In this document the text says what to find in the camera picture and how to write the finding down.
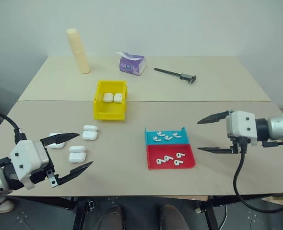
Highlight dark brown rounded shape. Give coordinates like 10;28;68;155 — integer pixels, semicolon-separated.
159;203;189;230
98;205;123;230

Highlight black metal table frame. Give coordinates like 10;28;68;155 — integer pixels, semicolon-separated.
2;194;283;230

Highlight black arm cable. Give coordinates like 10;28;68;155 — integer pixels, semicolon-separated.
0;109;27;169
233;138;283;214

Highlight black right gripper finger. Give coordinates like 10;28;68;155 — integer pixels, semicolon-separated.
197;146;233;154
197;110;231;125

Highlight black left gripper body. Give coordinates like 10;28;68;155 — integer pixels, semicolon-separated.
29;138;61;188

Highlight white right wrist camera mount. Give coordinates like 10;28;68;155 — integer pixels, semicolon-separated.
225;110;258;146

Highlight purple tissue pack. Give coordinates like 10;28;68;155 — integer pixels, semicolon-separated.
115;50;147;77

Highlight black vernier caliper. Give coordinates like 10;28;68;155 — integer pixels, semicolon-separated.
153;67;198;85

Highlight white shoe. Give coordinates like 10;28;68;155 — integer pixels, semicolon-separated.
0;195;15;214

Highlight blue plastic tray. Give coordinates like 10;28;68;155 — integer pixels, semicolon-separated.
144;126;191;146

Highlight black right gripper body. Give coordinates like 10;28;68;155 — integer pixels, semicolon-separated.
228;136;248;154

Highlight yellow plastic bin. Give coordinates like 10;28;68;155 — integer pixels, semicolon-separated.
93;80;129;121

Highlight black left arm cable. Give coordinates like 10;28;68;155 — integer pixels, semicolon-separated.
0;109;27;169

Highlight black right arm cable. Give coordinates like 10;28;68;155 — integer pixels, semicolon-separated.
233;138;283;214

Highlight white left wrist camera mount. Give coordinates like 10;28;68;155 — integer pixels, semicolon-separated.
9;139;51;190

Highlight light wooden board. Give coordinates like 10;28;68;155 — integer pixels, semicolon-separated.
260;192;283;205

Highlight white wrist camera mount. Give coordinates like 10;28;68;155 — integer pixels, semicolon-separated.
225;110;258;146
9;139;51;190

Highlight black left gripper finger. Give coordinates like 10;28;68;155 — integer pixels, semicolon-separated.
57;161;94;186
40;133;81;148

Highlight red plastic tray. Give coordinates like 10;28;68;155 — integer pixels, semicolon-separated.
146;143;197;171

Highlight cream upright cylinder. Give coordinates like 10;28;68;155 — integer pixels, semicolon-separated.
66;28;91;75

